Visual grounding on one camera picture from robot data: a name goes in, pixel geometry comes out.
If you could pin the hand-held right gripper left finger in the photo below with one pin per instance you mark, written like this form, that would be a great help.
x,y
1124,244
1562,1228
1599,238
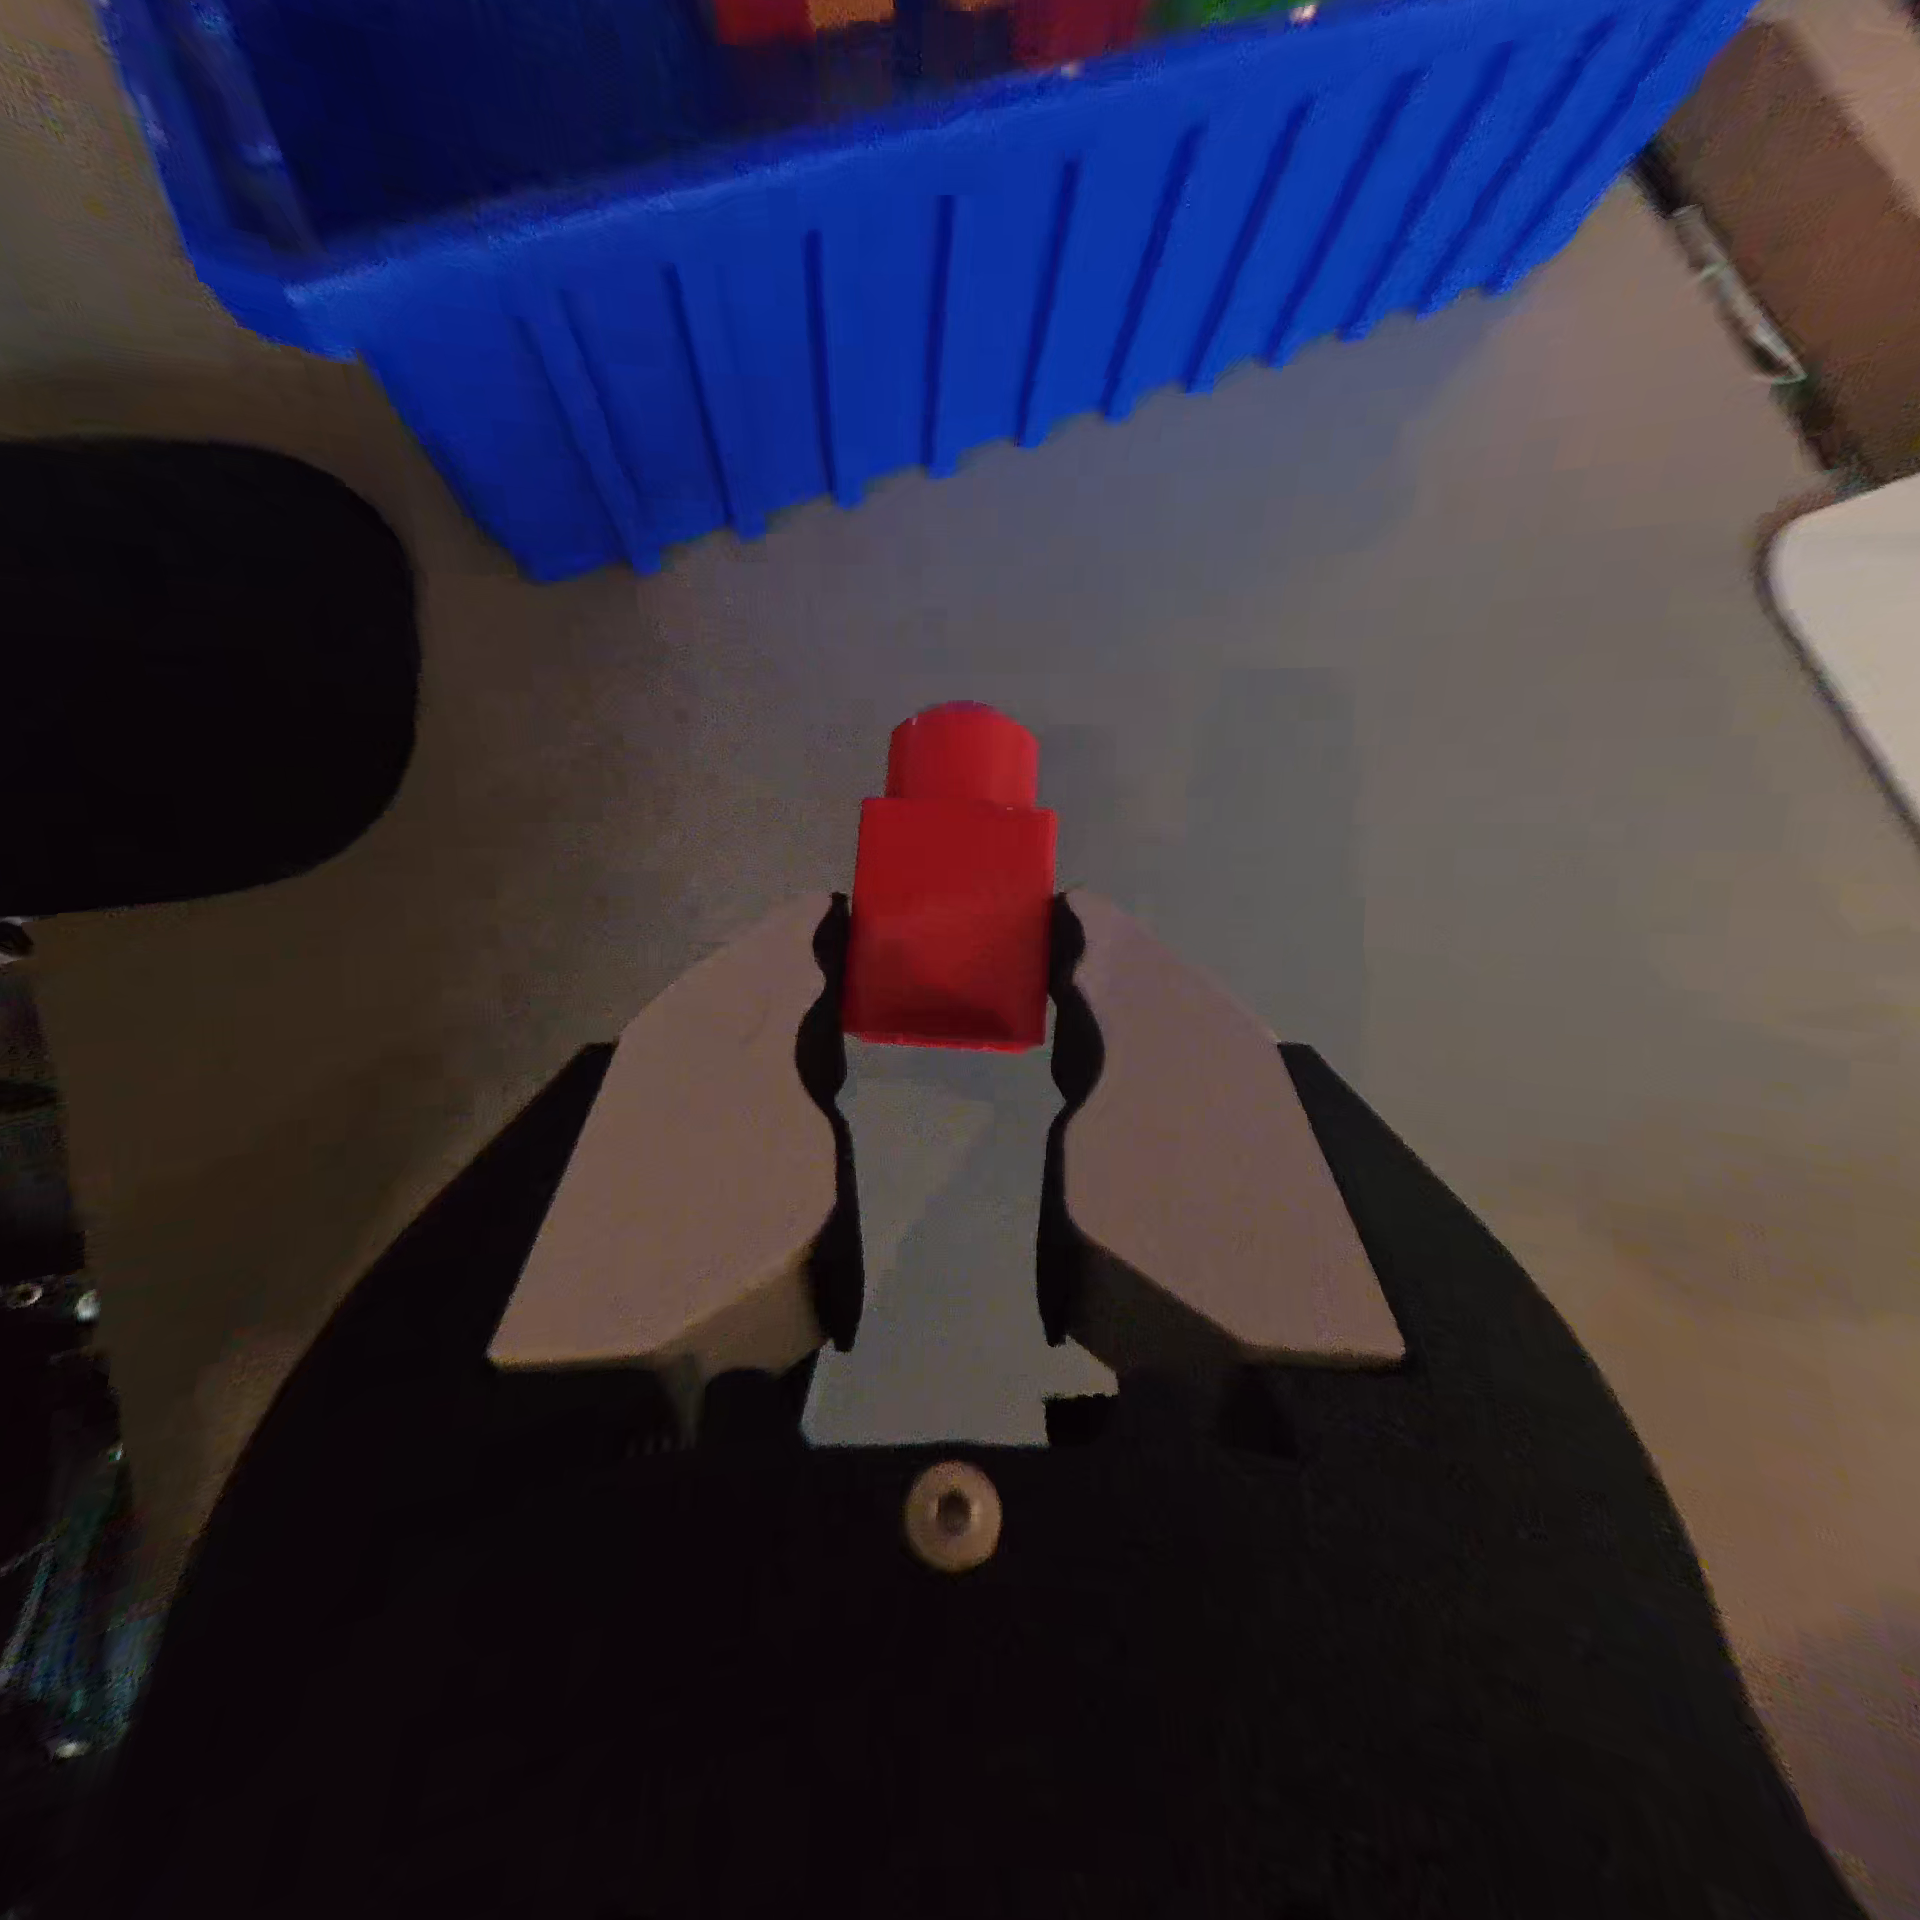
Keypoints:
x,y
676,1201

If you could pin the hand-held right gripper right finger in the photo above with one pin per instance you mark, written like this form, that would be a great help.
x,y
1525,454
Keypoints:
x,y
1231,1201

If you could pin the blue plastic bin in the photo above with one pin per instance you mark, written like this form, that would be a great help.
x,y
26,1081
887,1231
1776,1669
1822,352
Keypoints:
x,y
900,300

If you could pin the red two-stud building block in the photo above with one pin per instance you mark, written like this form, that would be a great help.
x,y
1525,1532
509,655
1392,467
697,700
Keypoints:
x,y
787,16

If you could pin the green building block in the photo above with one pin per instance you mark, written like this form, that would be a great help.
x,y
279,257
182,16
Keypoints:
x,y
1231,10

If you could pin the black textured wrist rest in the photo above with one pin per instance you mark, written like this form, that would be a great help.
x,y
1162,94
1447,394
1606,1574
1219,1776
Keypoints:
x,y
181,677

